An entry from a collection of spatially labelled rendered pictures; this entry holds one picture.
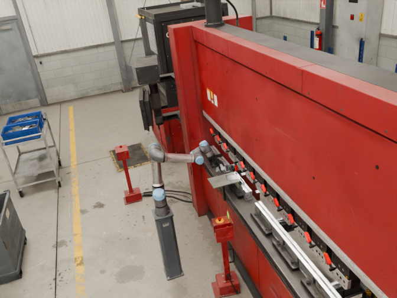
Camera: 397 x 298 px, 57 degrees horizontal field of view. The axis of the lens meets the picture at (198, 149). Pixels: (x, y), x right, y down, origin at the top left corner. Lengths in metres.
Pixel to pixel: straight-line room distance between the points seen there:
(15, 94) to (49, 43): 1.54
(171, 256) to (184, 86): 1.75
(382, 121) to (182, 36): 2.62
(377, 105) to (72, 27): 8.97
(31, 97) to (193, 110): 6.84
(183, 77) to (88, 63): 6.43
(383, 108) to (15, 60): 9.32
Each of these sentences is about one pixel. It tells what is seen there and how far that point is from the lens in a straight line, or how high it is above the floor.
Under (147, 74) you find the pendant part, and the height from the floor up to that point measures 1.86.
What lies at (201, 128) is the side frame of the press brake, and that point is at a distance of 4.15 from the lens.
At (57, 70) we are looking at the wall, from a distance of 10.19.
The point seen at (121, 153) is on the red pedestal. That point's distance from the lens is 4.84.
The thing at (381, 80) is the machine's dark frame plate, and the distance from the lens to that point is 1.80.
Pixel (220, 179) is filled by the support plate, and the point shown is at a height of 1.00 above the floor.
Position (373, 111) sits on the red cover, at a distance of 1.61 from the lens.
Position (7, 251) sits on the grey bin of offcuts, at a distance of 4.41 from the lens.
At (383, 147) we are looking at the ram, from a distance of 1.64.
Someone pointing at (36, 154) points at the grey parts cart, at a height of 0.33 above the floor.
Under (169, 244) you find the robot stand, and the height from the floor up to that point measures 0.44.
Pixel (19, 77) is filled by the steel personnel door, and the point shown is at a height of 0.83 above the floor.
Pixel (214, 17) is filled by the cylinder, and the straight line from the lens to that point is 3.57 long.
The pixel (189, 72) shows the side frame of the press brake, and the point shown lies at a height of 1.84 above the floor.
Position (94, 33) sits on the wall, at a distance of 10.05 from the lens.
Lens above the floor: 2.83
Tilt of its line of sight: 26 degrees down
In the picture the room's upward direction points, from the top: 7 degrees counter-clockwise
